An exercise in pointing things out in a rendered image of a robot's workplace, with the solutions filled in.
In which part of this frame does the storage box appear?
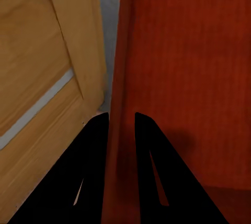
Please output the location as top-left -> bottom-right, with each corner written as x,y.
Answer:
101,0 -> 251,224

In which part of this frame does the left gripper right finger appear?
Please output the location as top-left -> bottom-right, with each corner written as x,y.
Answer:
135,112 -> 229,224

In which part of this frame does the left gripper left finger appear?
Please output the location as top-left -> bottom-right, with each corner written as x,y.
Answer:
8,113 -> 109,224

